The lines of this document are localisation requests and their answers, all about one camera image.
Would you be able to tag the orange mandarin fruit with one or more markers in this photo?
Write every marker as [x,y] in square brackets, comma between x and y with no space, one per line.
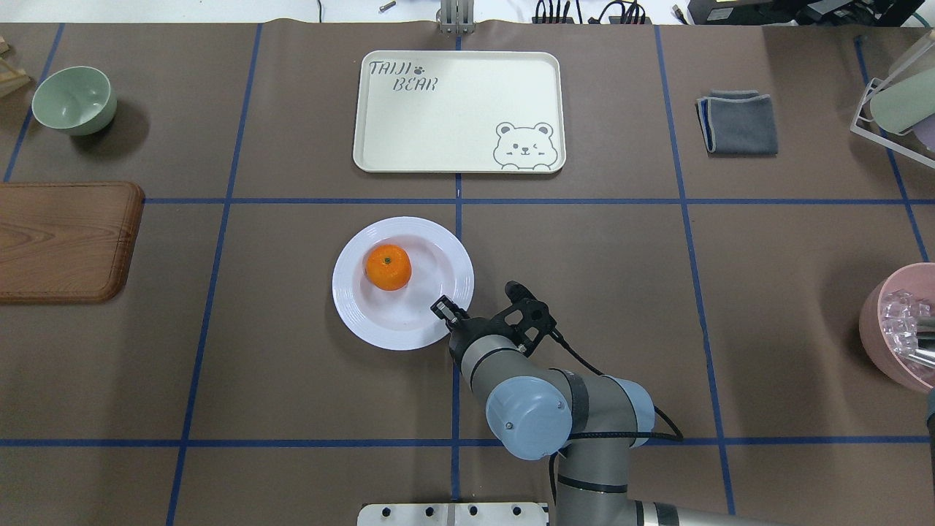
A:
[388,267]

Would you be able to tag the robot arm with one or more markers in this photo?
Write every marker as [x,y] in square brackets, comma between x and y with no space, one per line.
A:
[586,425]

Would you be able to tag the aluminium frame post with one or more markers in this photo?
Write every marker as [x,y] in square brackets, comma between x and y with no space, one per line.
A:
[456,17]

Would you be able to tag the metal scoop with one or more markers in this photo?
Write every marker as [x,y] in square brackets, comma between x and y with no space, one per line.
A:
[917,344]

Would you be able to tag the white cup rack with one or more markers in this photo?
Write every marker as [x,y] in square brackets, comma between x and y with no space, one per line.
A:
[916,143]

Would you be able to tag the folded grey cloth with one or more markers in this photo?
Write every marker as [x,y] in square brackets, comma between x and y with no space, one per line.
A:
[738,123]

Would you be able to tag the light green bowl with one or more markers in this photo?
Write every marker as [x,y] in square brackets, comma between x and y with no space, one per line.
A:
[76,101]

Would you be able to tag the cream bear print tray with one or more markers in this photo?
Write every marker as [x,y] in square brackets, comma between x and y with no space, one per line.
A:
[459,111]

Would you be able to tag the wooden tray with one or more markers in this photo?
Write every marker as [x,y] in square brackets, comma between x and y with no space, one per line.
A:
[66,243]

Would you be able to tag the green pastel cup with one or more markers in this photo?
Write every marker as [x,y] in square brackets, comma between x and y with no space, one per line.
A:
[900,106]

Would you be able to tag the white round plate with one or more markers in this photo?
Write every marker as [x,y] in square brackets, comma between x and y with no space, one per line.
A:
[401,320]

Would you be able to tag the wooden mug rack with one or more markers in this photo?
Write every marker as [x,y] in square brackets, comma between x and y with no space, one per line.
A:
[12,79]

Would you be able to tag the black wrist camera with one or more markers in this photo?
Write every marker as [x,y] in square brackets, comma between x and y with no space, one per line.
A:
[527,321]

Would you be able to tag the pink bowl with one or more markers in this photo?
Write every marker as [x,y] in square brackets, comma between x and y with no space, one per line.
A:
[918,279]

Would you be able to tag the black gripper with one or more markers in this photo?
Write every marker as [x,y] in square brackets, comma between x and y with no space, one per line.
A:
[461,328]

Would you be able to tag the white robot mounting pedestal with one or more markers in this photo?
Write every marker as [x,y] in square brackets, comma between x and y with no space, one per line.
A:
[483,513]

